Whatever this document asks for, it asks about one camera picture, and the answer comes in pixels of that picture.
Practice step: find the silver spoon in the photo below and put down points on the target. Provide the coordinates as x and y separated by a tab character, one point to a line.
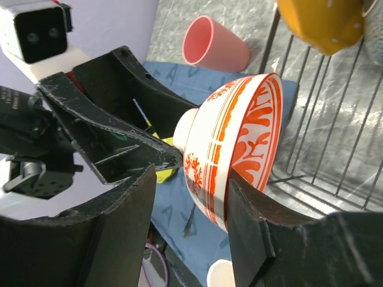
190	229

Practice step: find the red white patterned dish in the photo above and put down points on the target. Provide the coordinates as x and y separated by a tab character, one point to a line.
237	128

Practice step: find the blue letter-print cloth mat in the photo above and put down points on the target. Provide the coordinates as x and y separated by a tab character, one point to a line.
196	241

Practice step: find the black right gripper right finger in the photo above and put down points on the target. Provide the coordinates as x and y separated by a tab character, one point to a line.
272	245

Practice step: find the light blue mug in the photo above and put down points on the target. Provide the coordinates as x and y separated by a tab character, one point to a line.
221	274

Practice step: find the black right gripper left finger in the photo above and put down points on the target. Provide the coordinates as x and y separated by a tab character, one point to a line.
98	243

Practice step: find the black wire dish rack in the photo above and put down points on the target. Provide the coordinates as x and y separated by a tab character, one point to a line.
330	154

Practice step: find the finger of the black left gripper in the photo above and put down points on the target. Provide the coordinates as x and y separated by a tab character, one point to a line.
119	84

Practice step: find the blue floral plate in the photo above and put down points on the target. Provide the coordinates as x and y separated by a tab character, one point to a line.
372	14

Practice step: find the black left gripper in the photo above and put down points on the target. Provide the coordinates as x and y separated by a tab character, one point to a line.
41	156

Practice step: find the orange polka dot plate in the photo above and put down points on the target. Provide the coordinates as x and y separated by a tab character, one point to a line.
327	25

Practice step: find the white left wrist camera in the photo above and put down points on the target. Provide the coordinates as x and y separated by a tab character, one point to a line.
34	38

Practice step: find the pink plastic cup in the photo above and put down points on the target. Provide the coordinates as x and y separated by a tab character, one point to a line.
208	44

